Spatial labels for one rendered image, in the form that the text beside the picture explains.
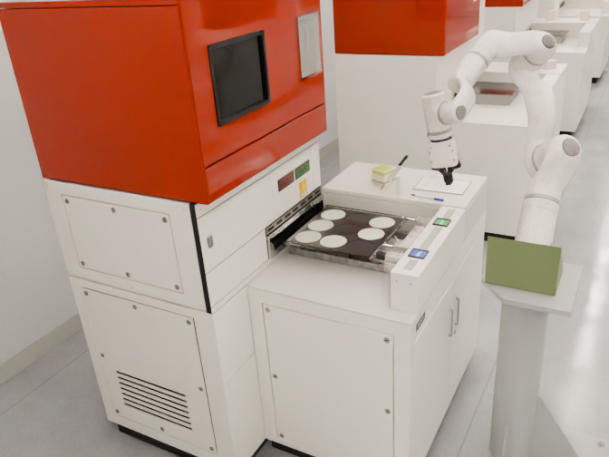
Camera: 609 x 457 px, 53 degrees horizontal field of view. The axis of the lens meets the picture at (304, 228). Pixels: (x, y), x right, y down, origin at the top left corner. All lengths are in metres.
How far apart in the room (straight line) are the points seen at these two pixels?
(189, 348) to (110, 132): 0.80
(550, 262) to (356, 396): 0.80
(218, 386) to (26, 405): 1.30
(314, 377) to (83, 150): 1.13
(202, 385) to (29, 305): 1.42
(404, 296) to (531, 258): 0.44
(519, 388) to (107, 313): 1.57
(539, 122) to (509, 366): 0.88
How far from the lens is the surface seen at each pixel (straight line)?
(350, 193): 2.55
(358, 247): 2.23
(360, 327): 2.05
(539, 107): 2.34
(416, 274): 1.94
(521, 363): 2.35
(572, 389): 3.10
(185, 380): 2.38
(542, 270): 2.12
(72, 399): 3.25
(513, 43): 2.37
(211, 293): 2.04
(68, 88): 2.11
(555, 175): 2.23
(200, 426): 2.49
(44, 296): 3.54
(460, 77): 2.21
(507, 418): 2.52
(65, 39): 2.06
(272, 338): 2.27
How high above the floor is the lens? 1.94
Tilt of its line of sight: 26 degrees down
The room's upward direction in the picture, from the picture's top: 4 degrees counter-clockwise
